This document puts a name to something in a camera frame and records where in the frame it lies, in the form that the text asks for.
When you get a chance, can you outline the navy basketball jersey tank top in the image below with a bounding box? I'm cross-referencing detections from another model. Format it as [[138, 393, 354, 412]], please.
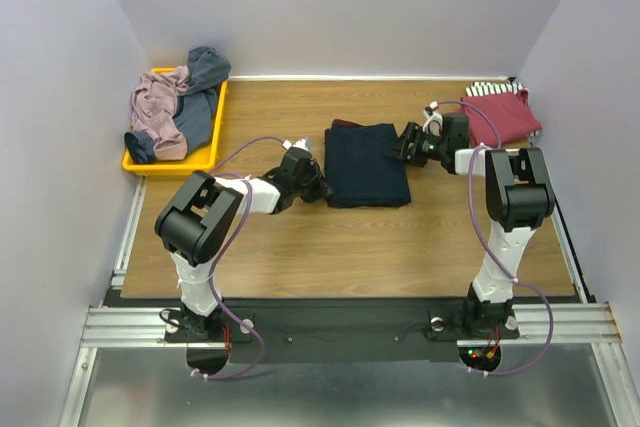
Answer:
[[324, 119, 411, 208]]

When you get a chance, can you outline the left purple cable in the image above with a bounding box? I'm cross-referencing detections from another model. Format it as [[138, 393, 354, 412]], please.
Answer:
[[192, 134, 297, 381]]

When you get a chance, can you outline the right silver knob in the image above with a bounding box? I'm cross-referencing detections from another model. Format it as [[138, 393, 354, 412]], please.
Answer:
[[430, 316, 446, 333]]

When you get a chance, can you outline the pink tank top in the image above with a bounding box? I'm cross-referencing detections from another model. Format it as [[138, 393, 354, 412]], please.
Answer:
[[130, 65, 190, 163]]

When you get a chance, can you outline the aluminium frame rail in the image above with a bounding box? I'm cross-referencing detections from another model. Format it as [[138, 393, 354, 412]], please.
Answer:
[[62, 170, 620, 426]]

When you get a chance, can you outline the purple cable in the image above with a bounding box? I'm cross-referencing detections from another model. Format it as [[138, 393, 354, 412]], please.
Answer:
[[192, 134, 297, 381], [434, 99, 553, 378]]

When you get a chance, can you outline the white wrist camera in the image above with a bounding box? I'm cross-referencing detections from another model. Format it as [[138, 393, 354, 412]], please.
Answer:
[[282, 137, 312, 152], [422, 101, 443, 136]]

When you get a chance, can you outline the folded red tank top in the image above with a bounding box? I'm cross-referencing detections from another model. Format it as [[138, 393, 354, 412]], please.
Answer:
[[458, 89, 544, 147]]

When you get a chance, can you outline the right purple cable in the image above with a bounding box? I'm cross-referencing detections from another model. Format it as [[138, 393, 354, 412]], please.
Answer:
[[434, 99, 553, 378]]

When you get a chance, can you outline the yellow plastic tray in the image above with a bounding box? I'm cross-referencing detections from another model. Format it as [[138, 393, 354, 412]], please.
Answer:
[[122, 68, 228, 176]]

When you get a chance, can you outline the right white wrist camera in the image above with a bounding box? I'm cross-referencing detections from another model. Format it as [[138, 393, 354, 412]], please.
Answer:
[[422, 101, 443, 136]]

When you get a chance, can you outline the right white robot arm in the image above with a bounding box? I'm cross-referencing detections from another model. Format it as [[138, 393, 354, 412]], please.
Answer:
[[384, 108, 556, 337]]

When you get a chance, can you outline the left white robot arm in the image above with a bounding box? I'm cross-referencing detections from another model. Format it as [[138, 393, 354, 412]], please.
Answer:
[[154, 146, 332, 341]]

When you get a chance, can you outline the folded striped tank top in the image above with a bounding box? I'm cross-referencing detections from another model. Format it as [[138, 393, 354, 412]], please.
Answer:
[[464, 79, 542, 141]]

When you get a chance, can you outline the grey-blue tank top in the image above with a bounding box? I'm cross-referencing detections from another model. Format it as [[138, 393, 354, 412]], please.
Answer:
[[124, 46, 231, 165]]

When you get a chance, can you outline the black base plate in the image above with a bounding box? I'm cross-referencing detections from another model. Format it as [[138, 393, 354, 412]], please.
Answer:
[[162, 297, 519, 364]]

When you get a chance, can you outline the left white knob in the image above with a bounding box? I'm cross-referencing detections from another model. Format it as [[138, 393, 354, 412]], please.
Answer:
[[240, 319, 254, 335]]

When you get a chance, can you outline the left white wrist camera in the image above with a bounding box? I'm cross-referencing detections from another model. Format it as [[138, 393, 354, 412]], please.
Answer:
[[282, 137, 312, 152]]

